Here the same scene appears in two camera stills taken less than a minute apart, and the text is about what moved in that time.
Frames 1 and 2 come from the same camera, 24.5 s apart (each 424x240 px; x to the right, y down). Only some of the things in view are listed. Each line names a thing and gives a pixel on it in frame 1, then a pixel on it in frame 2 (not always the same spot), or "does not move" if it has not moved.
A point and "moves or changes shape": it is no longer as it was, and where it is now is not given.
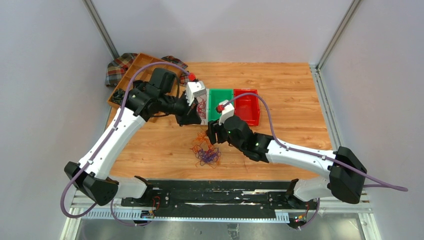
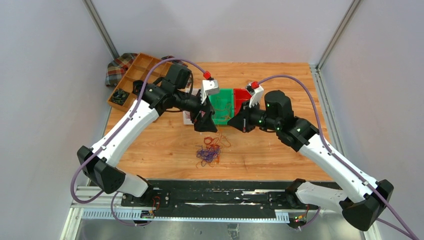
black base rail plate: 218,196 does not move
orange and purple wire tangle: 205,153 moves or changes shape
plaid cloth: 116,68 does not move
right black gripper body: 221,135 to 251,117
